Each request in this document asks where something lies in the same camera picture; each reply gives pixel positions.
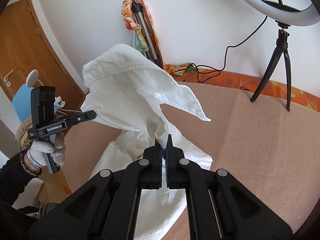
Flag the leopard print cloth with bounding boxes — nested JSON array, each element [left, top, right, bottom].
[[21, 136, 33, 151]]

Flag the left forearm dark sleeve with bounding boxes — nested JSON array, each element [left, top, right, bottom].
[[0, 151, 42, 206]]

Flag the colourful scarf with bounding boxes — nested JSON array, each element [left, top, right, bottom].
[[121, 0, 164, 69]]

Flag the light blue chair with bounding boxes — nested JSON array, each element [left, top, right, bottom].
[[12, 84, 33, 122]]

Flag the white clip-on desk lamp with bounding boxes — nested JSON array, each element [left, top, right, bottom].
[[25, 69, 66, 116]]

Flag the beige checked folded cloth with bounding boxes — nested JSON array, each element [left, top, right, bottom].
[[15, 117, 32, 142]]

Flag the ring light on stand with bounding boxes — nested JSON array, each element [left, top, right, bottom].
[[244, 0, 319, 27]]

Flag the orange floral bed sheet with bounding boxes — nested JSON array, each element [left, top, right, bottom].
[[60, 63, 320, 196]]

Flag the white long-sleeve shirt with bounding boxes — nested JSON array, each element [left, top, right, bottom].
[[80, 43, 213, 240]]

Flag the white lamp cable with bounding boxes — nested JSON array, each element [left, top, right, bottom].
[[56, 107, 83, 116]]

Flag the black ring light cable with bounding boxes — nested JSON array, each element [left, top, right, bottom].
[[170, 0, 284, 84]]

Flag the small black tripod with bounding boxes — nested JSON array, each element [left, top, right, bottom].
[[249, 21, 293, 112]]

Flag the pink bed blanket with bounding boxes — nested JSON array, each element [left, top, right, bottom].
[[58, 81, 320, 240]]

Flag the wooden door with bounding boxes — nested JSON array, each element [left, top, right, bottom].
[[1, 0, 84, 110]]

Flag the left hand white glove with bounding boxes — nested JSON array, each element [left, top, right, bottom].
[[25, 132, 66, 170]]

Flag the folded silver tripod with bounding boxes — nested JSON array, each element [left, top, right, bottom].
[[131, 0, 162, 68]]

